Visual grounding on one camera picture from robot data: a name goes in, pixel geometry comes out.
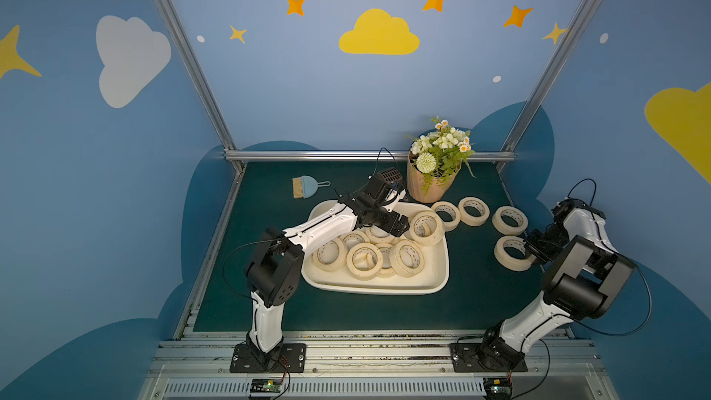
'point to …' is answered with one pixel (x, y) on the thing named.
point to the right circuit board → (497, 386)
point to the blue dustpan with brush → (306, 186)
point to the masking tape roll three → (449, 214)
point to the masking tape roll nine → (351, 238)
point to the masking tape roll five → (364, 261)
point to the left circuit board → (266, 385)
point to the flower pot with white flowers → (434, 160)
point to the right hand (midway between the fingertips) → (534, 255)
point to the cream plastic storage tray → (433, 278)
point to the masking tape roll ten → (387, 270)
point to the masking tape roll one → (427, 228)
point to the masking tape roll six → (406, 258)
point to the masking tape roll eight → (331, 256)
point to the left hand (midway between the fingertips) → (398, 216)
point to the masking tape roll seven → (507, 262)
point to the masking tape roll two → (478, 204)
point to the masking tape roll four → (509, 220)
